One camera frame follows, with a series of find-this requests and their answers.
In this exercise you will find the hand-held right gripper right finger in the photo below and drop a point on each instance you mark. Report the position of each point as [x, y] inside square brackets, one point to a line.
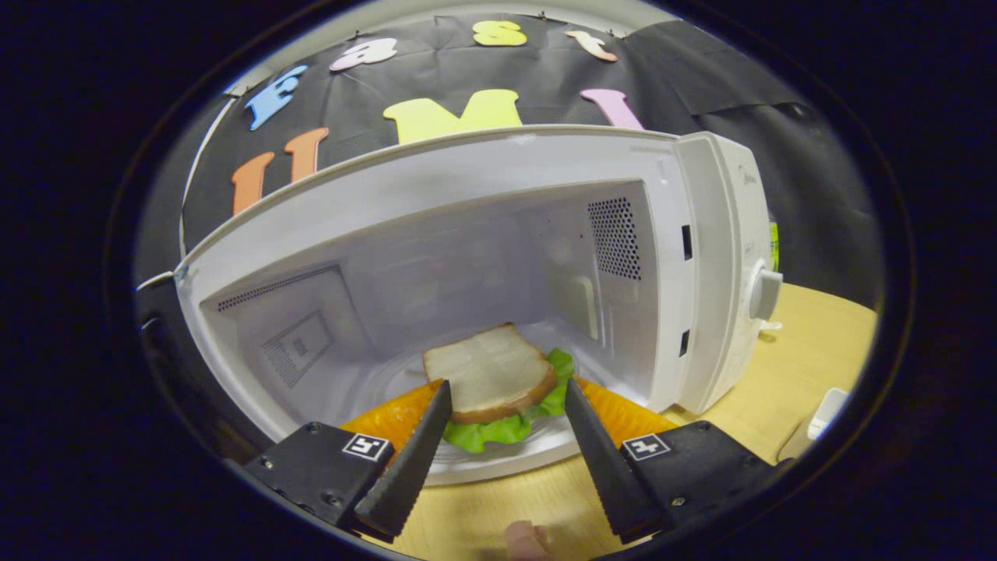
[611, 475]

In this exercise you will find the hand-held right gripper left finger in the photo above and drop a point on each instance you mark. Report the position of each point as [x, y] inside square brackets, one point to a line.
[409, 467]

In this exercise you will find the toast and lettuce sandwich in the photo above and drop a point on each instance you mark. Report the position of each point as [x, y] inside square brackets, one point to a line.
[491, 370]

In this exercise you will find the white microwave oven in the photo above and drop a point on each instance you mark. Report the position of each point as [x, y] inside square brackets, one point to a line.
[467, 210]

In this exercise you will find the white rectangular plate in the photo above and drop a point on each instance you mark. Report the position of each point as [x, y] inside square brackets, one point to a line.
[822, 421]

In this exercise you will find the green label drink bottle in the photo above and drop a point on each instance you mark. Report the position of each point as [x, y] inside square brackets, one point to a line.
[774, 245]

